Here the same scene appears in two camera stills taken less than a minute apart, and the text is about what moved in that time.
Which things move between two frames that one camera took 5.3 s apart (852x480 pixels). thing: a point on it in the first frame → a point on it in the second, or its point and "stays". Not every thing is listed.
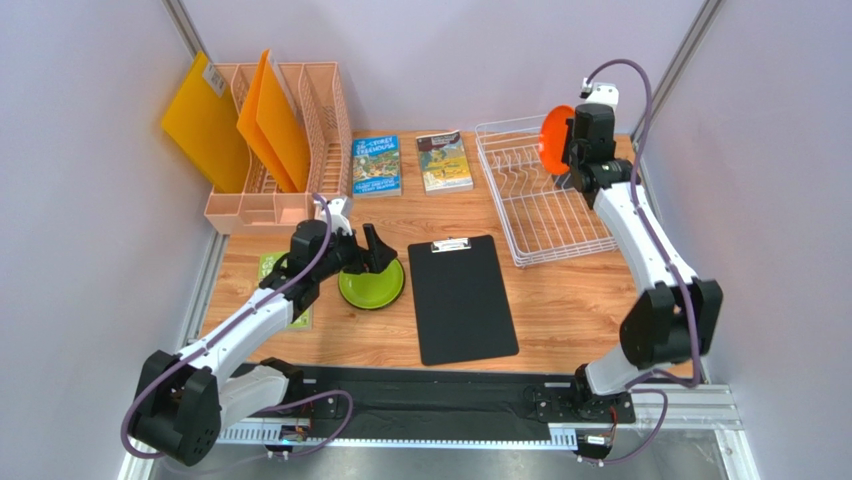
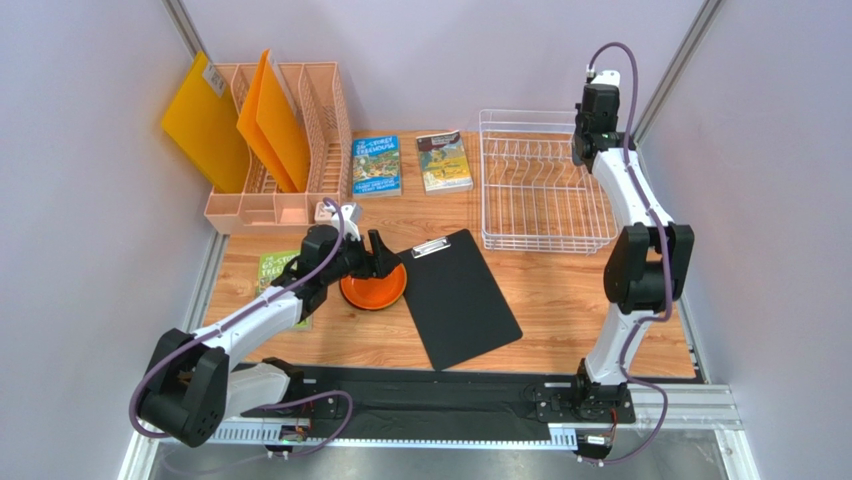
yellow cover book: x=444 y=163 stays
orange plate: x=553 y=137 → x=374 y=293
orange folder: x=271 y=121 stays
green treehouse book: x=266 y=263 stays
